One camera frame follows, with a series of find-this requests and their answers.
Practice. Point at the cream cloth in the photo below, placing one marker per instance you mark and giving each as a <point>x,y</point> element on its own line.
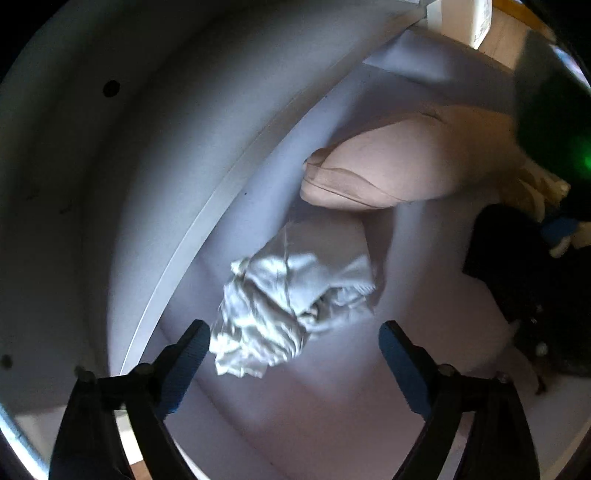
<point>540,191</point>

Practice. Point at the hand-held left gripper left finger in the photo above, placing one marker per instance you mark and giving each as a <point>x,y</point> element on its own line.
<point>184,364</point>

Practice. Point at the white cloth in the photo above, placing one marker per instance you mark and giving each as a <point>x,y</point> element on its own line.
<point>263,304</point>

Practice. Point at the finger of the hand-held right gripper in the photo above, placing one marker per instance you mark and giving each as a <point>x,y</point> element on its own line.
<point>561,228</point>

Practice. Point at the black cloth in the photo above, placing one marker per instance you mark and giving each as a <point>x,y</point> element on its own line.
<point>503,249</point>

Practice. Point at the white shelf unit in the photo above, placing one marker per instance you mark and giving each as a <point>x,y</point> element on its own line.
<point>115,184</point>

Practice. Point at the dark patterned cloth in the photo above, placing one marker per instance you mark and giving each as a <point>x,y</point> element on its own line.
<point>554,341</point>

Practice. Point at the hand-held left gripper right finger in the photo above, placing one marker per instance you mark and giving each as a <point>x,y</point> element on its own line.
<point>404,369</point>

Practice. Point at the white box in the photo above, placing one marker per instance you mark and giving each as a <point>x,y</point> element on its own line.
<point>480,18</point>

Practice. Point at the beige pink garment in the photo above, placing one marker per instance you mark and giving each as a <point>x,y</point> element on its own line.
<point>392,161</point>

